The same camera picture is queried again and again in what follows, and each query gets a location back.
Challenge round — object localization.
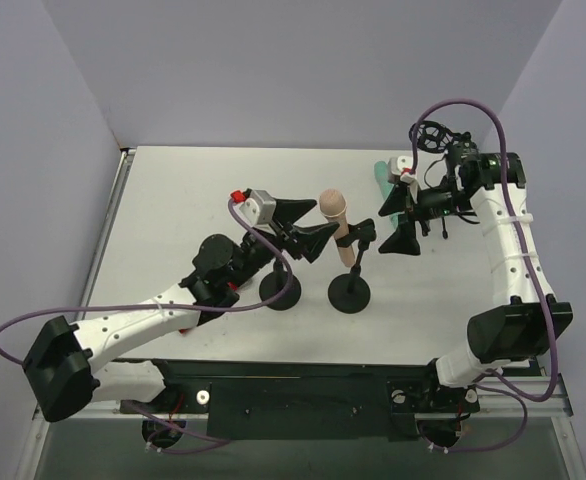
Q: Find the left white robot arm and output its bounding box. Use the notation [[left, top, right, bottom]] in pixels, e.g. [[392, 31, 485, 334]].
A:
[[22, 191, 339, 423]]

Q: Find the aluminium frame rail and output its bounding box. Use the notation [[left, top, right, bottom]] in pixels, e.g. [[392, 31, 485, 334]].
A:
[[32, 374, 574, 426]]

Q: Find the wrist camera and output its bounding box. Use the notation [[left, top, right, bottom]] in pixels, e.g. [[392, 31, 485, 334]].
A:
[[230, 189, 277, 228], [387, 156, 420, 202]]

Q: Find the black mic stand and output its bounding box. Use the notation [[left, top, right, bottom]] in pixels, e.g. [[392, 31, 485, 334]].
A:
[[328, 218, 377, 314], [259, 258, 302, 311]]

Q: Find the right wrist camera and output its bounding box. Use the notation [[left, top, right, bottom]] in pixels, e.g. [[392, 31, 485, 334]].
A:
[[387, 156, 420, 202]]

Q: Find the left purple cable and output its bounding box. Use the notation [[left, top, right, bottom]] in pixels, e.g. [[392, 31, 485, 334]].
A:
[[0, 197, 294, 456]]

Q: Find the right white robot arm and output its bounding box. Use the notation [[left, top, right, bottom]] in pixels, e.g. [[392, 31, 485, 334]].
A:
[[378, 141, 573, 388]]

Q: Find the pink microphone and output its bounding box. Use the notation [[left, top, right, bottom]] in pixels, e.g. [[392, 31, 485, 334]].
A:
[[319, 189, 356, 268]]

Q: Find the tripod shock mount stand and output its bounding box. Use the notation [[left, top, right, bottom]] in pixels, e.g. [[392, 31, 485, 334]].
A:
[[409, 120, 477, 239]]

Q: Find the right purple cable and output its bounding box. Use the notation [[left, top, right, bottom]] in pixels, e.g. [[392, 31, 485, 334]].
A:
[[410, 98, 560, 454]]

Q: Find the teal microphone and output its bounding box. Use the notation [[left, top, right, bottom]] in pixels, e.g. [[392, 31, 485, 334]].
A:
[[373, 157, 402, 200]]

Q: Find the purple cable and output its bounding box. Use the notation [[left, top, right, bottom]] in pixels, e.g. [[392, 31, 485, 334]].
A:
[[410, 98, 560, 454], [0, 197, 294, 456]]

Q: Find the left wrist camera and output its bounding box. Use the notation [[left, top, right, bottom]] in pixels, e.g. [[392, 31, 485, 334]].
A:
[[230, 189, 277, 228]]

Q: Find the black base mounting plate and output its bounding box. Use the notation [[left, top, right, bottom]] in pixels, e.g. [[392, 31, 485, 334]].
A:
[[140, 359, 480, 441]]

